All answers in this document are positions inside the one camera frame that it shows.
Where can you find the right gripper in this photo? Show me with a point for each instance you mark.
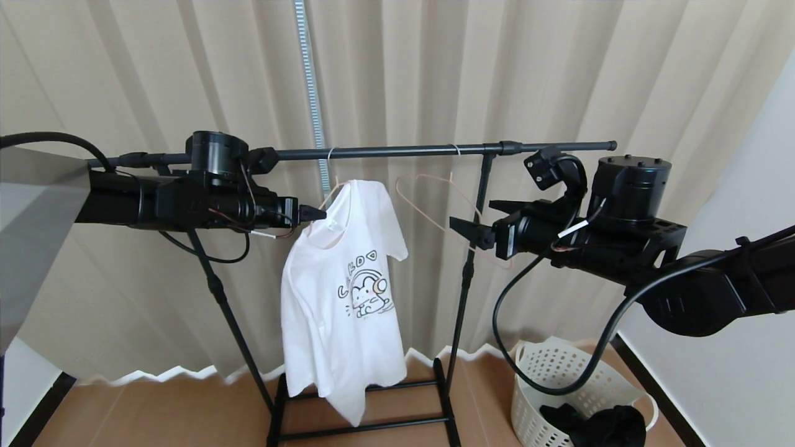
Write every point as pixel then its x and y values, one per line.
pixel 546 230

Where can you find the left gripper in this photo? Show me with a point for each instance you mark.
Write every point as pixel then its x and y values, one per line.
pixel 267 211

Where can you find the pink clothes hanger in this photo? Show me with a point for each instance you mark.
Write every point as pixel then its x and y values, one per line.
pixel 451 179
pixel 329 195

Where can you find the white printed t-shirt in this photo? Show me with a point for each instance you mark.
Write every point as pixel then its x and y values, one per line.
pixel 341 323

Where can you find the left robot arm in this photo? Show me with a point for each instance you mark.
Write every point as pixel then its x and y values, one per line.
pixel 37 217

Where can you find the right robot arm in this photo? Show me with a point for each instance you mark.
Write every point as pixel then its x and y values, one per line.
pixel 633 192

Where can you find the black clothes rack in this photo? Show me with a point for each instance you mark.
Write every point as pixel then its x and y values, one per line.
pixel 404 150

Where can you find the white laundry basket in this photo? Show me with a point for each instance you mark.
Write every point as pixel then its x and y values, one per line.
pixel 559 366

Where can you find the beige curtain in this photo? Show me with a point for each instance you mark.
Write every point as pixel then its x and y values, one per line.
pixel 559 74

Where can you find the black garment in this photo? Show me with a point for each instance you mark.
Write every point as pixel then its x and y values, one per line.
pixel 615 425

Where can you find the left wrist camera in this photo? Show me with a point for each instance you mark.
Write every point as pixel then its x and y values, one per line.
pixel 261 160

